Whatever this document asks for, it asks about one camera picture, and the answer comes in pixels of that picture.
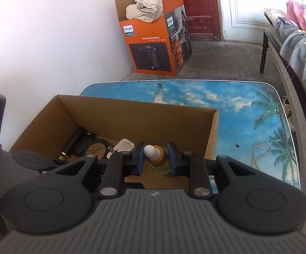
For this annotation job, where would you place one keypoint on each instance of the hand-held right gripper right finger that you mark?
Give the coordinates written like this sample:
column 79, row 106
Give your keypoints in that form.
column 172, row 160

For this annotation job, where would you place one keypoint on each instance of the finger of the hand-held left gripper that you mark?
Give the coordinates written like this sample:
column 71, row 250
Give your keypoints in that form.
column 49, row 165

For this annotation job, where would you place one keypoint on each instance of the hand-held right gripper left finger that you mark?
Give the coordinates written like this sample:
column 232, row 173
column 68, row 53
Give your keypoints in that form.
column 139, row 160

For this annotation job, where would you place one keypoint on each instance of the amber dropper bottle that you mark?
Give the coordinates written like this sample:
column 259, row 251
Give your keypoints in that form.
column 158, row 161

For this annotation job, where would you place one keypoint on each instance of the white charger plug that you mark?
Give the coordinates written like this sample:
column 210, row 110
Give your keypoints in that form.
column 125, row 145

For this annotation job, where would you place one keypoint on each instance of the brown cardboard box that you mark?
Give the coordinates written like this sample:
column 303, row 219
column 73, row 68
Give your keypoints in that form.
column 142, row 119

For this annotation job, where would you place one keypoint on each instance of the black cylindrical tube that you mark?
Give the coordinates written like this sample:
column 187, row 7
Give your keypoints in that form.
column 75, row 141

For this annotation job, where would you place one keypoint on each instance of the black tape roll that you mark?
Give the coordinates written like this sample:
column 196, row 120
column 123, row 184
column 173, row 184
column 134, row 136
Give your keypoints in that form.
column 94, row 148

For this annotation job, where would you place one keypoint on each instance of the rubber band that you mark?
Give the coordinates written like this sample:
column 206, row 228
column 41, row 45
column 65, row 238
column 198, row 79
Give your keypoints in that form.
column 253, row 154

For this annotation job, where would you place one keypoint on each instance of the orange product box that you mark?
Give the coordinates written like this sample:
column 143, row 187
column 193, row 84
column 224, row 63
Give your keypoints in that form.
column 150, row 50

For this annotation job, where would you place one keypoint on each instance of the beige hat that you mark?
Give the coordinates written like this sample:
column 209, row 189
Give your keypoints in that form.
column 142, row 8

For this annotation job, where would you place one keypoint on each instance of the red wooden door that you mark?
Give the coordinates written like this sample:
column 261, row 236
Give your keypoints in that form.
column 198, row 8

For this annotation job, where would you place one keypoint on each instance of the grey printed blanket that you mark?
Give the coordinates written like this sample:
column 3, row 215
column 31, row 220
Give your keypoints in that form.
column 301, row 53

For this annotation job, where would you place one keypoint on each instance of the white door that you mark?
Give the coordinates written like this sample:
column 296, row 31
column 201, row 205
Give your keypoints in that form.
column 256, row 8

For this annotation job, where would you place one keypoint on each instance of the pink cloth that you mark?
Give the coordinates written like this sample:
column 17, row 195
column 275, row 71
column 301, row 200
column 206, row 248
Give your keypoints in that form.
column 305, row 18

